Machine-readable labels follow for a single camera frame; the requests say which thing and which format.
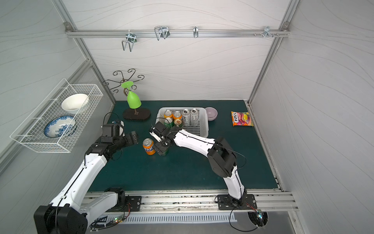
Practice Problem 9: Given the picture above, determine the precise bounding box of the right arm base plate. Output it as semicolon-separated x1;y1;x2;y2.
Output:
214;193;257;211

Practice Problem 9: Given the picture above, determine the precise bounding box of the black metal cup stand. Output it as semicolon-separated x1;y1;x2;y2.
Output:
102;68;151;121

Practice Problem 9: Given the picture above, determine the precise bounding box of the aluminium rail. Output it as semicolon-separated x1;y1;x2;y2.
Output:
125;189;299;214
65;28;291;39

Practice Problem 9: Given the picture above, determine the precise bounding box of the green gold-top can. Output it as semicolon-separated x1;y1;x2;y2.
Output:
173;119;183;128

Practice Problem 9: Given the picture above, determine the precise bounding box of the white wire wall basket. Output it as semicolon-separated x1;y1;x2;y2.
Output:
10;79;103;153

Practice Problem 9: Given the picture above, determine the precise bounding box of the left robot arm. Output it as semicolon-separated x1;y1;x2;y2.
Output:
34;131;138;234

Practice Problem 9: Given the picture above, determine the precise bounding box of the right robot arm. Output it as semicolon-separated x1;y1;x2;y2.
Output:
149;122;246;204

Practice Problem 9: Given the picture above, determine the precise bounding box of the orange can back middle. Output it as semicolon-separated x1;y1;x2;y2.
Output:
173;111;182;120

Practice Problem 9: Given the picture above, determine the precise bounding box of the orange can back left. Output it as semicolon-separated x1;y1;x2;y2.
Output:
164;110;173;119

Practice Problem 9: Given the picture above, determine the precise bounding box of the blue patterned plate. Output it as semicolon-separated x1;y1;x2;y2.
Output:
43;116;76;138

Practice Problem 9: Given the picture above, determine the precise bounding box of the Fox's candy bag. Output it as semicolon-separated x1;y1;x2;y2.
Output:
231;111;254;126

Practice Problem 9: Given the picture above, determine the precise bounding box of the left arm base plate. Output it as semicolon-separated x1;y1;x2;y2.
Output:
117;196;142;212

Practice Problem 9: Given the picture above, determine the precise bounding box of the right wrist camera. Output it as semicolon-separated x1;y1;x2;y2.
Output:
149;127;163;142

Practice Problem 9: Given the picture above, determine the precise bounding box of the white bowl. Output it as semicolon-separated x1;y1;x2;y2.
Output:
61;94;89;115

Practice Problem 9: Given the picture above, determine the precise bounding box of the aluminium front rail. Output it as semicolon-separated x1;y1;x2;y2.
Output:
125;189;299;214

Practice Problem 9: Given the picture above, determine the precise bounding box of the aluminium top rail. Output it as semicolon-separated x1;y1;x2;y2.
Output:
65;28;291;39

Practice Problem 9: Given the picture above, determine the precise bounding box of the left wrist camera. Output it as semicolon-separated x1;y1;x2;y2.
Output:
100;121;124;143

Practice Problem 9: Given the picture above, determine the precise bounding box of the green plastic wine glass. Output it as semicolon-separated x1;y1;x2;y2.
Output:
121;81;142;109

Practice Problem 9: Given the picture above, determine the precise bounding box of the white plastic basket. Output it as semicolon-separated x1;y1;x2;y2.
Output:
156;106;209;138

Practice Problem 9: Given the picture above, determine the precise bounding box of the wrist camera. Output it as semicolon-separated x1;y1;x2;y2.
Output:
100;121;124;143
149;127;163;142

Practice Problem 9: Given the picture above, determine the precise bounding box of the metal hook far left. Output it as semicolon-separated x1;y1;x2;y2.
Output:
121;31;137;52

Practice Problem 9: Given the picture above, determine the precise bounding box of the white can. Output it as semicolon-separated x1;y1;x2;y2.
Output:
191;108;199;126
182;108;191;127

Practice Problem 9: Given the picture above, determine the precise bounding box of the white can left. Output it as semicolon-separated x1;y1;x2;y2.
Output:
182;108;191;127

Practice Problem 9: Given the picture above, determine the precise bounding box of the orange Fanta can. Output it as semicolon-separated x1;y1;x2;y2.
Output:
142;138;156;156

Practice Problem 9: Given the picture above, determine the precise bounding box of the white can right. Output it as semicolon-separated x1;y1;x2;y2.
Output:
191;108;199;126

